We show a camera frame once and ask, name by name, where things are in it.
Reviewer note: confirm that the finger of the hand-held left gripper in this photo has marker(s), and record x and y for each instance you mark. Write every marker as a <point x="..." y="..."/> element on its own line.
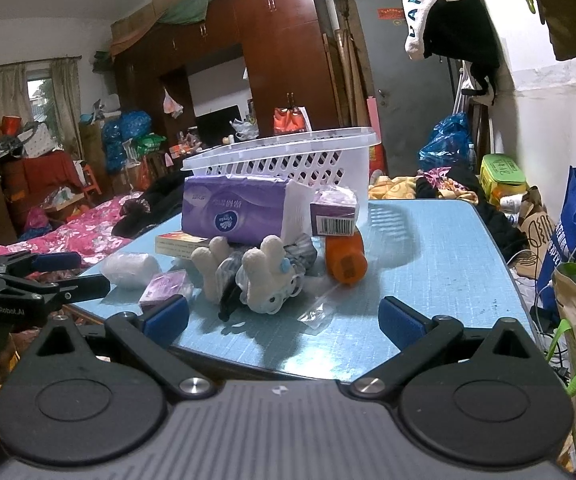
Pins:
<point x="58" y="261"/>
<point x="88" y="285"/>

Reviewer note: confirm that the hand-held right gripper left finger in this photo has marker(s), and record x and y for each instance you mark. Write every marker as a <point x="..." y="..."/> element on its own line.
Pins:
<point x="165" y="317"/>

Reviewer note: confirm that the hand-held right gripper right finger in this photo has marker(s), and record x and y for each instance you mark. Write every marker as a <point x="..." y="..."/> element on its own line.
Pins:
<point x="400" y="320"/>

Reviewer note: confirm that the small purple packet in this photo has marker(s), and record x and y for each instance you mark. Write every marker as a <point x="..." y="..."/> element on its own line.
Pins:
<point x="163" y="285"/>

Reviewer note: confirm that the white roll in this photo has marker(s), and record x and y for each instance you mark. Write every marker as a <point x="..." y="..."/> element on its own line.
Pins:
<point x="130" y="270"/>

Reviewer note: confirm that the dark cloth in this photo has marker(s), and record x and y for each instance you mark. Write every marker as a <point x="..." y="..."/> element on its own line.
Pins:
<point x="228" y="300"/>

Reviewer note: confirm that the white orange medicine box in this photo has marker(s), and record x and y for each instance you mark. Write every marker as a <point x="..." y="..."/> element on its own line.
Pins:
<point x="178" y="245"/>

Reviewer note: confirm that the orange bottle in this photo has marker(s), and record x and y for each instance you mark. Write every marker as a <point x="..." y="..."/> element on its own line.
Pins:
<point x="345" y="260"/>

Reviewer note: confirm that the clear plastic bag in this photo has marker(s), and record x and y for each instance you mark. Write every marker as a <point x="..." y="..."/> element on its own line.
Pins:
<point x="318" y="316"/>

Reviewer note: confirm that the white plush toy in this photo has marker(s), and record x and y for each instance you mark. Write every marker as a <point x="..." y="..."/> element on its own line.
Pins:
<point x="258" y="265"/>

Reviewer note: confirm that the grey scrunchie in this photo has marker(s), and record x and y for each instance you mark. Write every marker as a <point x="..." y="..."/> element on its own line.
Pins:
<point x="304" y="255"/>

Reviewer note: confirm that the small purple box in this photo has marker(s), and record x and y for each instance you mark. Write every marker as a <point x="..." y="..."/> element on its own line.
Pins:
<point x="333" y="207"/>

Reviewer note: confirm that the purple tissue pack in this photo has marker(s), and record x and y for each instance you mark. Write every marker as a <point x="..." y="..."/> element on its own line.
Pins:
<point x="238" y="205"/>

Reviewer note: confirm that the white plastic basket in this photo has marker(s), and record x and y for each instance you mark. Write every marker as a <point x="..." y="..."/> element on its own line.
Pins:
<point x="268" y="147"/>

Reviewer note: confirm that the pink floral blanket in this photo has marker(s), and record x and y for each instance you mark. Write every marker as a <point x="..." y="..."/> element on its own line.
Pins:
<point x="78" y="230"/>

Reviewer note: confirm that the red stool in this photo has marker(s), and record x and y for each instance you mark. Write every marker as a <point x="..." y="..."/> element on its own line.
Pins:
<point x="89" y="177"/>

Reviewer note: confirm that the red cloth covered chair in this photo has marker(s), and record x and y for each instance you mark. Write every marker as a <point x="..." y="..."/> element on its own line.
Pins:
<point x="43" y="172"/>

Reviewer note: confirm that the black clothing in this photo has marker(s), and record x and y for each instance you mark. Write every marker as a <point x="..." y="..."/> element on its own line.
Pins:
<point x="153" y="205"/>

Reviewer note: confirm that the yellow printed cloth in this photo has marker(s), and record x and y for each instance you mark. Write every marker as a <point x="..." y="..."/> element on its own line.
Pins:
<point x="392" y="189"/>

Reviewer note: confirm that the green package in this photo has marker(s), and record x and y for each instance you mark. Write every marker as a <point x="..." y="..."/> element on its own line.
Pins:
<point x="149" y="144"/>

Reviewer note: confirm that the blue plastic bags pile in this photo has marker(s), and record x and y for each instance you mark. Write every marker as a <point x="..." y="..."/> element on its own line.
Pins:
<point x="128" y="130"/>

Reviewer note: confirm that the printed brown paper bag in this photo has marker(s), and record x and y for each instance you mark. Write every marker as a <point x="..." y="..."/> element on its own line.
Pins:
<point x="535" y="230"/>

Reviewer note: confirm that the window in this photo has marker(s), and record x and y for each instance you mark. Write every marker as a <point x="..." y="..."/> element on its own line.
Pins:
<point x="40" y="95"/>

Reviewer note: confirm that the green yellow box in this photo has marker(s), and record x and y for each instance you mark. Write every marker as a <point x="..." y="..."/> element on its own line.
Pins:
<point x="502" y="172"/>

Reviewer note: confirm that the blue plastic bag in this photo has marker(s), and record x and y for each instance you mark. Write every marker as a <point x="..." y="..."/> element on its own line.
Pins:
<point x="445" y="142"/>

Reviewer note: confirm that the blue shopping bag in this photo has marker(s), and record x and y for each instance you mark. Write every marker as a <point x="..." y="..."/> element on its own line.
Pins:
<point x="567" y="240"/>

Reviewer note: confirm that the hanging pink white plastic bag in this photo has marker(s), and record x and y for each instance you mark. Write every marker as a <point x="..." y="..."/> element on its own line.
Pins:
<point x="172" y="104"/>

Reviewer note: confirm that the black television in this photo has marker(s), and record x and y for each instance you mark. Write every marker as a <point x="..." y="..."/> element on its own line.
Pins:
<point x="218" y="125"/>

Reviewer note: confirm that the pink roll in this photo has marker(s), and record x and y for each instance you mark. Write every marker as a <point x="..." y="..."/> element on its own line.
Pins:
<point x="373" y="115"/>

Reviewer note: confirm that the red orange bag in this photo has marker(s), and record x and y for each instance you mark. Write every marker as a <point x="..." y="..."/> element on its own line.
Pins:
<point x="290" y="121"/>

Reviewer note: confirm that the grey door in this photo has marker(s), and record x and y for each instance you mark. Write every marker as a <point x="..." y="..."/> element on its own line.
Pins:
<point x="392" y="85"/>

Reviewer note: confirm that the wooden sticks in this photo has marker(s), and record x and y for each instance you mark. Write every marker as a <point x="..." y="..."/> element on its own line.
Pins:
<point x="350" y="65"/>

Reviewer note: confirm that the brown wooden wardrobe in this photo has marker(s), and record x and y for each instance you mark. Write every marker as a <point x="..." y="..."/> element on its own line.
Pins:
<point x="278" y="60"/>

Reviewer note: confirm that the green cloth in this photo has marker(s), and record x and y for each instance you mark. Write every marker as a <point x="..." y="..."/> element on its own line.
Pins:
<point x="188" y="7"/>

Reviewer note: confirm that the white black hanging garment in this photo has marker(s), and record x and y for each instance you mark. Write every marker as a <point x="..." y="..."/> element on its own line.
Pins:
<point x="447" y="30"/>

